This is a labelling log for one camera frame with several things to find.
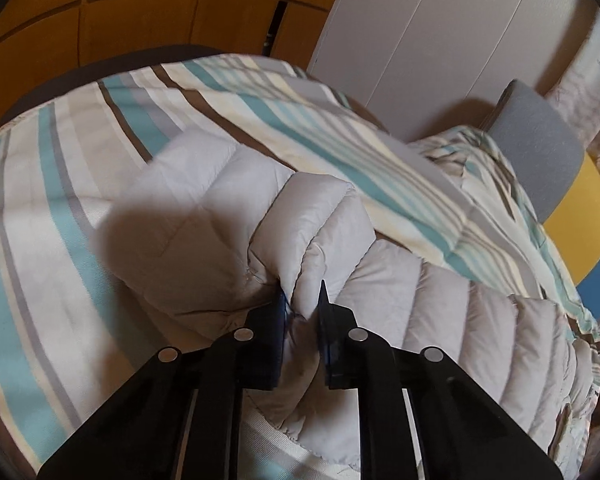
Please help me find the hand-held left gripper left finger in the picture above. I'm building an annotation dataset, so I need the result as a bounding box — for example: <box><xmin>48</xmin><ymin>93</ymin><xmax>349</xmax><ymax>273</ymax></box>
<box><xmin>37</xmin><ymin>291</ymin><xmax>292</xmax><ymax>480</ymax></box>

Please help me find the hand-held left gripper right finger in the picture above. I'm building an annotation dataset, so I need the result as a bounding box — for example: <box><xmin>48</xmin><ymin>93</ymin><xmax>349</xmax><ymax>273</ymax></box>
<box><xmin>318</xmin><ymin>280</ymin><xmax>564</xmax><ymax>480</ymax></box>

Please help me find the white quilted down jacket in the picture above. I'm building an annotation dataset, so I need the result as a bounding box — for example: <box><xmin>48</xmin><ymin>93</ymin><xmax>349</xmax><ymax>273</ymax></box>
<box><xmin>92</xmin><ymin>127</ymin><xmax>600</xmax><ymax>466</ymax></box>

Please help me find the striped duvet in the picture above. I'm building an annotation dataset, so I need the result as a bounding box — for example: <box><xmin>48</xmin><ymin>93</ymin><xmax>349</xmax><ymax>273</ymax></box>
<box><xmin>0</xmin><ymin>55</ymin><xmax>600</xmax><ymax>480</ymax></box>

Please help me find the grey yellow blue headboard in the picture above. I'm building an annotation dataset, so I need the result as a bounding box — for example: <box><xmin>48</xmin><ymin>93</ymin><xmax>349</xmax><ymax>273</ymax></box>
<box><xmin>480</xmin><ymin>79</ymin><xmax>600</xmax><ymax>321</ymax></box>

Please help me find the white panelled door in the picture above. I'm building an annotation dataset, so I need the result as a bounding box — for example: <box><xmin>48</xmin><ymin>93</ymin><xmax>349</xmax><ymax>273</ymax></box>
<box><xmin>306</xmin><ymin>0</ymin><xmax>598</xmax><ymax>146</ymax></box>

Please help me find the pale patterned curtain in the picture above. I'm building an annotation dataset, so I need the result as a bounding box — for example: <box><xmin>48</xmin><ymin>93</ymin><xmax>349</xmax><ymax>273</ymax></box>
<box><xmin>545</xmin><ymin>10</ymin><xmax>600</xmax><ymax>186</ymax></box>

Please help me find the dark grey bed frame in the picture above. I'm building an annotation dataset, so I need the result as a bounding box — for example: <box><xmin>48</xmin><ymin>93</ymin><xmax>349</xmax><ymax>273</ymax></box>
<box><xmin>0</xmin><ymin>44</ymin><xmax>221</xmax><ymax>128</ymax></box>

